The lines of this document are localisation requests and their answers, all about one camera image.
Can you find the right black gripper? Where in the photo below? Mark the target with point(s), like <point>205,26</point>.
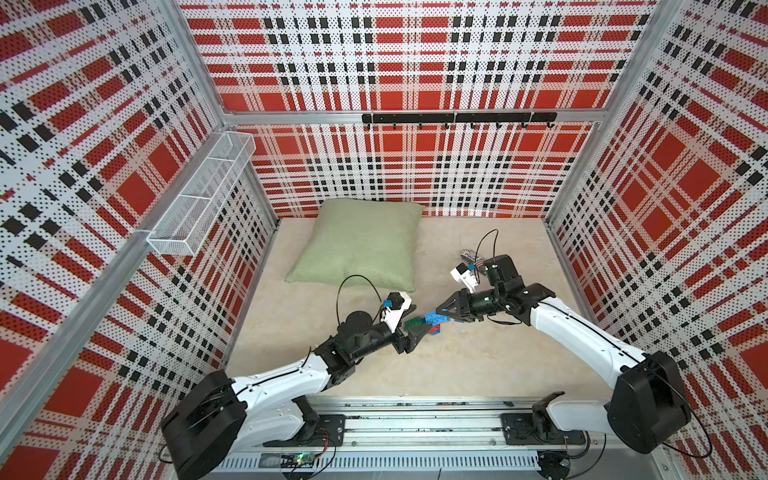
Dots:
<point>462,303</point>

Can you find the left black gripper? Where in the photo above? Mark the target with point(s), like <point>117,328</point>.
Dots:
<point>409,342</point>

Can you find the green 2x4 lego brick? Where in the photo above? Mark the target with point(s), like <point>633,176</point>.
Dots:
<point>414,323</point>

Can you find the blue 2x4 lego brick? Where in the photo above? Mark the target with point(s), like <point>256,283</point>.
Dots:
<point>434,318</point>

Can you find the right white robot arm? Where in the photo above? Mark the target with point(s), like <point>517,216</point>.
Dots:
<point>647,404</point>

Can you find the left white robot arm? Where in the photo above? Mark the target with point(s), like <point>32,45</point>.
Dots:
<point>221,414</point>

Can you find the green square cushion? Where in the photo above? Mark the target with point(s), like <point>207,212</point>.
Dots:
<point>357,240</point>

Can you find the green circuit board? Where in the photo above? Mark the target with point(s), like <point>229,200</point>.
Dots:
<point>297,461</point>

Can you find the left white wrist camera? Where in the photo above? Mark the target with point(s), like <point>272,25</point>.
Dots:
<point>396,305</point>

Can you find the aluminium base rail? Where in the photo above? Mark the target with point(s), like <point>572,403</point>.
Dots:
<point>446,438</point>

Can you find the black wall hook rail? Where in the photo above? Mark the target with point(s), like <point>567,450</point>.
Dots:
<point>522,118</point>

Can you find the white wire mesh basket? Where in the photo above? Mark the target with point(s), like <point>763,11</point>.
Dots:
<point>185,225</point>

